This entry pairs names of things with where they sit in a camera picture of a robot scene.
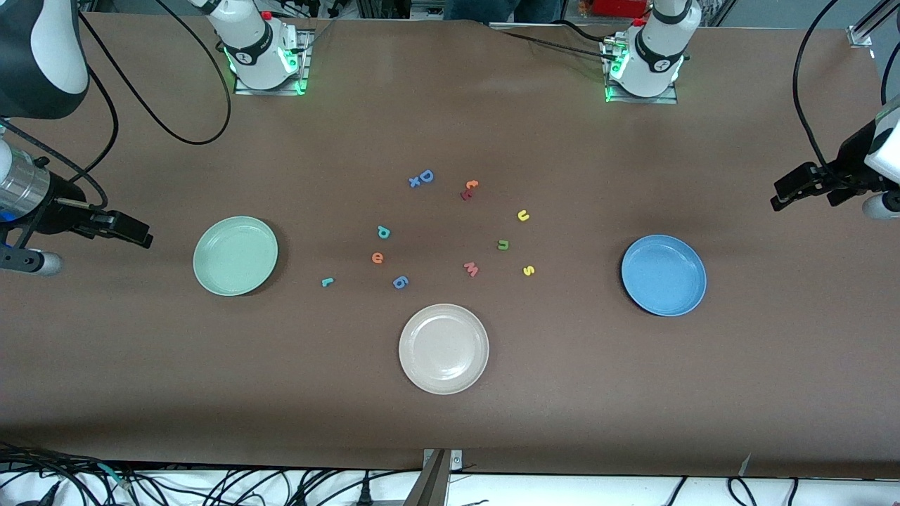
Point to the grey metal rack frame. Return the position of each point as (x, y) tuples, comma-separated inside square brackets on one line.
[(422, 10)]

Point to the beige round plate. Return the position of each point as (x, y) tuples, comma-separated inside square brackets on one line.
[(444, 348)]

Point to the aluminium profile bar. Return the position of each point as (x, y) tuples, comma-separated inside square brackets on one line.
[(430, 485)]

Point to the pink foam letter w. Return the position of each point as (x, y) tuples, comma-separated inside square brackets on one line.
[(471, 269)]

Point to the blue foam letter g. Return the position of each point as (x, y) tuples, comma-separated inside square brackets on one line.
[(400, 282)]

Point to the aluminium corner profile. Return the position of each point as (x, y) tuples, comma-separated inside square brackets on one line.
[(861, 31)]

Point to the green round plate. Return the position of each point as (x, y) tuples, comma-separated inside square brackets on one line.
[(235, 256)]

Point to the blue round plate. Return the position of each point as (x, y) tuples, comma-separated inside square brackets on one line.
[(664, 275)]

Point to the person in blue jeans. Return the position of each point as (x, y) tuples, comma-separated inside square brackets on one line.
[(492, 8)]

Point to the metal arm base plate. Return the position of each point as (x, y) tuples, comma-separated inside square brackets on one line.
[(271, 92), (643, 100)]

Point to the blue foam letter D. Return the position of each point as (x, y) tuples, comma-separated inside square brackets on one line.
[(422, 176)]

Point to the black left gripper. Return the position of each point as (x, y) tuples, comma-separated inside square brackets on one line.
[(849, 166)]

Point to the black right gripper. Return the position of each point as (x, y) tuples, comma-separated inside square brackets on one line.
[(62, 209)]

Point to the red box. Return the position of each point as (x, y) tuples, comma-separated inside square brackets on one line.
[(619, 7)]

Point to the brown table mat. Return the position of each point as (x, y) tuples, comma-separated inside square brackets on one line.
[(450, 422)]

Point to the small aluminium bracket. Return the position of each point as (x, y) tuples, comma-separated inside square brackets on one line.
[(455, 460)]

